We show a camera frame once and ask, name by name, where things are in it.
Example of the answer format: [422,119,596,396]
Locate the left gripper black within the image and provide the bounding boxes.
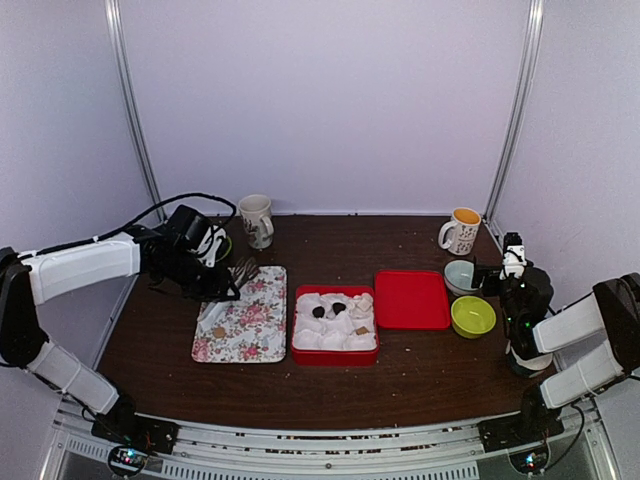
[158,249,240,302]

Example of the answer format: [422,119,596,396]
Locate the metal tongs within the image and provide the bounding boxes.
[196,257,260,333]

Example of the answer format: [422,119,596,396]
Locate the red box lid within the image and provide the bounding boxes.
[374,270,451,331]

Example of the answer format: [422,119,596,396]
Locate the white square chocolate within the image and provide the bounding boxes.
[354,294,373,316]

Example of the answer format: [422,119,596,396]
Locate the dark heart chocolate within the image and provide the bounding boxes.
[332,302,346,316]

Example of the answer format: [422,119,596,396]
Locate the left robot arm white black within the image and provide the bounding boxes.
[1,205,239,444]

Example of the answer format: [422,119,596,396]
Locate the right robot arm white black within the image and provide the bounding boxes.
[472,251,639,442]

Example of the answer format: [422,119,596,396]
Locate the tan heart chocolate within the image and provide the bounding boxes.
[213,327,226,339]

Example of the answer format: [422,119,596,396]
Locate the light blue bowl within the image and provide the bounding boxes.
[444,260,478,296]

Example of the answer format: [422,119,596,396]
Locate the lime green bowl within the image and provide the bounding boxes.
[450,296,497,339]

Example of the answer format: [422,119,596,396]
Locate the white mug orange inside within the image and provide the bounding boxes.
[438,207,482,256]

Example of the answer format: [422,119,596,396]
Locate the green saucer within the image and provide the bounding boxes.
[216,237,233,261]

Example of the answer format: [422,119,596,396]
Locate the floral cream mug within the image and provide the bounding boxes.
[238,194,275,250]

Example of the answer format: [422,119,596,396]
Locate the dark blue white bowl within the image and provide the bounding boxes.
[506,344,553,378]

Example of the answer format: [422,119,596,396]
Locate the floral rectangular tray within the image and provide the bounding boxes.
[191,266,287,364]

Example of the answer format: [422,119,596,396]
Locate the white paper liners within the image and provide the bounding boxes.
[292,292,378,352]

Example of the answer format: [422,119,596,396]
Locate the red box base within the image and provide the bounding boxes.
[290,285,380,367]

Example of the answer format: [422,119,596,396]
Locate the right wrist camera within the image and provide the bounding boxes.
[500,232,527,280]

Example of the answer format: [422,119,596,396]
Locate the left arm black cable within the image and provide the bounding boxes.
[14,191,237,261]

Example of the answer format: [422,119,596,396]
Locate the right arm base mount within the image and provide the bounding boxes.
[477,386,564,476]

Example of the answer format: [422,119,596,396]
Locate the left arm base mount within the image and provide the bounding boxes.
[82,390,180,479]

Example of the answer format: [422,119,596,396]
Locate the left aluminium frame post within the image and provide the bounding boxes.
[104,0,161,205]

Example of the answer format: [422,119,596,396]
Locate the aluminium frame post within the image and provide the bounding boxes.
[484,0,545,224]
[104,0,161,205]

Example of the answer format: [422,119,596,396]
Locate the right aluminium frame post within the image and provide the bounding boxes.
[484,0,545,224]

